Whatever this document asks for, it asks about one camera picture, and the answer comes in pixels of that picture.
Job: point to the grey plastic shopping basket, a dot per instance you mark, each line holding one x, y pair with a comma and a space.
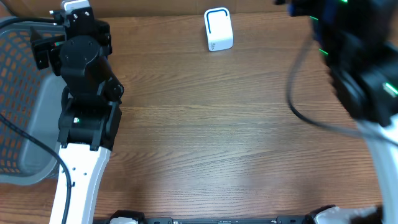
30, 99

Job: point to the white barcode scanner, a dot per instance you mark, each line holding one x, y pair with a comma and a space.
219, 29

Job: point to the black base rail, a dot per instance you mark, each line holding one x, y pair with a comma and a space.
127, 216

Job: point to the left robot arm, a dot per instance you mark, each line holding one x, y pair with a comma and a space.
91, 112

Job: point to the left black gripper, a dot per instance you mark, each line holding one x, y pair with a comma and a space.
53, 50

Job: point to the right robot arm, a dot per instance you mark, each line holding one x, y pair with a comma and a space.
362, 63

